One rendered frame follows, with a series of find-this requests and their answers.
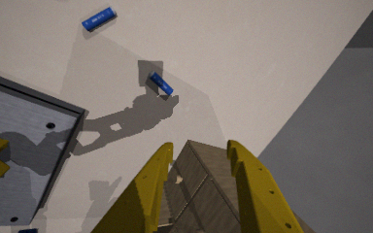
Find brown wooden chest of drawers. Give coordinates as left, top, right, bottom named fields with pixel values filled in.
left=163, top=140, right=316, bottom=233

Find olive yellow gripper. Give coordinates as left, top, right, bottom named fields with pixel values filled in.
left=90, top=140, right=304, bottom=233

